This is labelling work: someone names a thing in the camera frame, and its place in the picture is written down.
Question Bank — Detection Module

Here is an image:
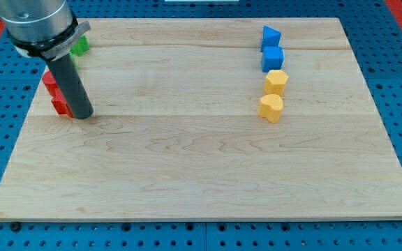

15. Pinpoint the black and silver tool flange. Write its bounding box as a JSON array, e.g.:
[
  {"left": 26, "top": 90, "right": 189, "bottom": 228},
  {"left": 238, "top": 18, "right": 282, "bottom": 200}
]
[{"left": 8, "top": 13, "right": 91, "bottom": 61}]

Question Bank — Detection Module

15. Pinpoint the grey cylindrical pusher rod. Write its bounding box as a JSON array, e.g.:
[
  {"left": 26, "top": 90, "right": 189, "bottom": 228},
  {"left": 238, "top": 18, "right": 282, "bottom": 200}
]
[{"left": 46, "top": 54, "right": 94, "bottom": 119}]

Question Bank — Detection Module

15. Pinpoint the red block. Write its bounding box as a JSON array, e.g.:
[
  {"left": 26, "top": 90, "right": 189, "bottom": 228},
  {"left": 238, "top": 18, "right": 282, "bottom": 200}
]
[
  {"left": 41, "top": 70, "right": 61, "bottom": 98},
  {"left": 51, "top": 95, "right": 73, "bottom": 118}
]

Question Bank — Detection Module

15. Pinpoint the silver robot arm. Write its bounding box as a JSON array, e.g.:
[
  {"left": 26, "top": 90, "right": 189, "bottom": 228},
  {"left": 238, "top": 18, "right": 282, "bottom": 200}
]
[{"left": 0, "top": 0, "right": 94, "bottom": 119}]

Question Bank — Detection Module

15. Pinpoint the green block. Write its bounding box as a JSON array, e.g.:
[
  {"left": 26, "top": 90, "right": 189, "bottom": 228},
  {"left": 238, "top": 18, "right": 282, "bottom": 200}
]
[{"left": 70, "top": 36, "right": 90, "bottom": 56}]

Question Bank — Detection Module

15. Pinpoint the wooden board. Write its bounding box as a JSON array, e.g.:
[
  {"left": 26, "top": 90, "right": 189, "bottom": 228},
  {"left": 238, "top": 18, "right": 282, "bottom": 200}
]
[{"left": 0, "top": 18, "right": 402, "bottom": 222}]

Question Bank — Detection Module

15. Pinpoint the blue cube block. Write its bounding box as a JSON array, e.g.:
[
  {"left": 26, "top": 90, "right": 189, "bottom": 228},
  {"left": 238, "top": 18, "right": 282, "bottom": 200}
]
[{"left": 261, "top": 47, "right": 284, "bottom": 73}]

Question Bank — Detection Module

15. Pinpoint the blue triangular block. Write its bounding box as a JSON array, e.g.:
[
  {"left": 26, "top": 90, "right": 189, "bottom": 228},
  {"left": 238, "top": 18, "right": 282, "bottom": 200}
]
[{"left": 260, "top": 26, "right": 282, "bottom": 52}]

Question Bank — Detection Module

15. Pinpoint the yellow heart block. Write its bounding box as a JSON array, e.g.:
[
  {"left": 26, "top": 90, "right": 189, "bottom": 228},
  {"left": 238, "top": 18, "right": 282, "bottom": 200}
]
[{"left": 258, "top": 94, "right": 283, "bottom": 123}]

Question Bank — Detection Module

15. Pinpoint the yellow hexagon block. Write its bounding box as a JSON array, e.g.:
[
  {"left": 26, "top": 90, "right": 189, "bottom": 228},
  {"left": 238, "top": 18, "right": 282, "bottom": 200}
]
[{"left": 263, "top": 70, "right": 289, "bottom": 96}]

